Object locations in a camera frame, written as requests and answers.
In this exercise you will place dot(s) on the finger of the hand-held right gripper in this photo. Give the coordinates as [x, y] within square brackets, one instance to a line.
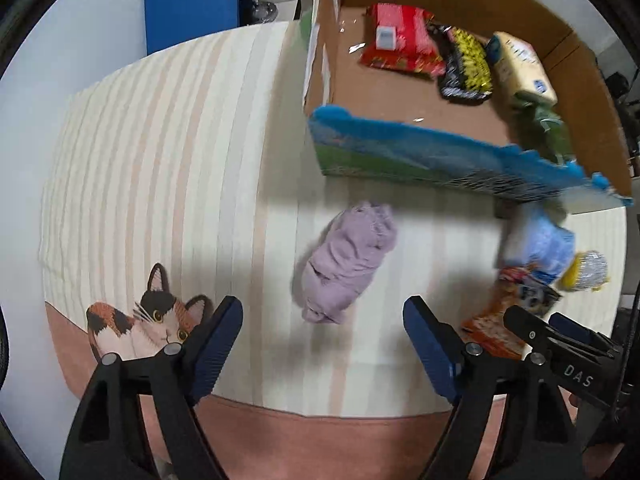
[525, 327]
[575, 327]

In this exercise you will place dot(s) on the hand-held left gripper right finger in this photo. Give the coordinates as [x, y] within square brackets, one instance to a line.
[429, 340]

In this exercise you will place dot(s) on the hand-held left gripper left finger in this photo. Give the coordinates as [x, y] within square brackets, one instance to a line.
[219, 340]

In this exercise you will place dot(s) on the orange snack packet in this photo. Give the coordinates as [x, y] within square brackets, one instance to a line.
[500, 320]

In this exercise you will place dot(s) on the purple cloth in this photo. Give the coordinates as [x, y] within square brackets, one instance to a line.
[345, 262]

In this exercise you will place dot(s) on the cardboard box with printed flap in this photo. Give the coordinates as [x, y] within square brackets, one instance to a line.
[400, 95]

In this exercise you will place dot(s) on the yellow and silver packet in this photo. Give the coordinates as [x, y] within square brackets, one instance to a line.
[585, 271]

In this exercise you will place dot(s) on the blue and white packet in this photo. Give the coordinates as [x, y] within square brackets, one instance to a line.
[542, 242]

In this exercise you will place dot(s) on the striped blanket with cat print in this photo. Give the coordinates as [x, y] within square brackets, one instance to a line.
[150, 170]

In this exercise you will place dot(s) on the green packet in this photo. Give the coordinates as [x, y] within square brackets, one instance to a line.
[542, 125]

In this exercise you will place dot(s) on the pale yellow packet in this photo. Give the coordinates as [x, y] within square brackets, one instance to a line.
[525, 67]

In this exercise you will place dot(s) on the black and yellow snack packet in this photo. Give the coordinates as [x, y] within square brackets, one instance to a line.
[467, 67]

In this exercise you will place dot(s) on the red snack packet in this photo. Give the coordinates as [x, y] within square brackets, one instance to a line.
[402, 40]

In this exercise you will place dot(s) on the blue board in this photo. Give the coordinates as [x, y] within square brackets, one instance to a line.
[190, 5]

